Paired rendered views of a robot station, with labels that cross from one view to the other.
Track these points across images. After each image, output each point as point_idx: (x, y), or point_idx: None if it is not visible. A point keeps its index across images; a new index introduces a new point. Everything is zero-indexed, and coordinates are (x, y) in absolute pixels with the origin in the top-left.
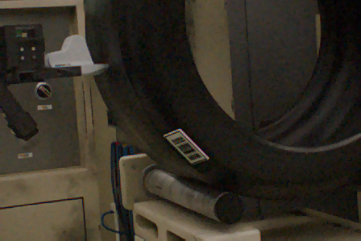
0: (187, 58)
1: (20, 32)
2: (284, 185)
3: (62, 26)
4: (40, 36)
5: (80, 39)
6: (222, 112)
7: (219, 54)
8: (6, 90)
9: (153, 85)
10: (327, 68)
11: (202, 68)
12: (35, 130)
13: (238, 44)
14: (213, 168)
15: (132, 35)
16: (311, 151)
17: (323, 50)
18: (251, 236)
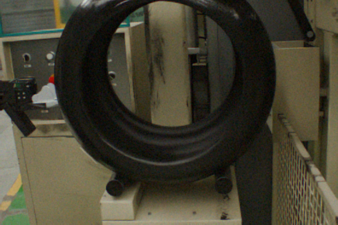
0: (81, 110)
1: (18, 84)
2: (148, 180)
3: (121, 41)
4: (24, 88)
5: (46, 88)
6: (103, 140)
7: (179, 73)
8: (13, 113)
9: (68, 121)
10: (234, 91)
11: (168, 81)
12: (29, 132)
13: (227, 52)
14: (107, 166)
15: (58, 93)
16: (160, 165)
17: (233, 79)
18: (126, 204)
